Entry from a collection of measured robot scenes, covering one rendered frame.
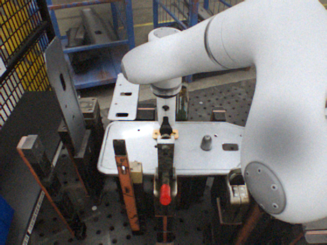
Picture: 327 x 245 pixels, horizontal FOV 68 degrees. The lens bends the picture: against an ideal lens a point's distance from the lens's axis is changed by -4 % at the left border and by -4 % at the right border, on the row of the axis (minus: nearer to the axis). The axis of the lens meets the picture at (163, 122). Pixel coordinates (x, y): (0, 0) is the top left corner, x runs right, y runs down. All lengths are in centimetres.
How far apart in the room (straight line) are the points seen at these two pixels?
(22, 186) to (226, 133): 62
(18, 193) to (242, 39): 64
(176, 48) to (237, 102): 102
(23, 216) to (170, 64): 50
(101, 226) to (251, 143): 82
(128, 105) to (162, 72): 45
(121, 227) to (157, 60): 67
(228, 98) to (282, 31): 121
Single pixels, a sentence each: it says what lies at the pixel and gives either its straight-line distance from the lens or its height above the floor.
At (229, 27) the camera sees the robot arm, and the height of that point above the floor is 147.
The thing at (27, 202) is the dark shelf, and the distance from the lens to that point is 73.
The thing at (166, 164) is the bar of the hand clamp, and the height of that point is 113.
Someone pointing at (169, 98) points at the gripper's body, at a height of 118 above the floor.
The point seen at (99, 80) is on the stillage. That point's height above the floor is 19.
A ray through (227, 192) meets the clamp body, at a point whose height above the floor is 106.
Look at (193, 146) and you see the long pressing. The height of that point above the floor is 100.
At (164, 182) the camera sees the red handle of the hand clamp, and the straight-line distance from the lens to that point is 58.
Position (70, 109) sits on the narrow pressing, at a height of 114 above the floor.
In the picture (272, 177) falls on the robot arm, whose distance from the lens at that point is 24.
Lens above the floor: 160
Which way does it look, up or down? 44 degrees down
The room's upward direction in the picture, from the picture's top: straight up
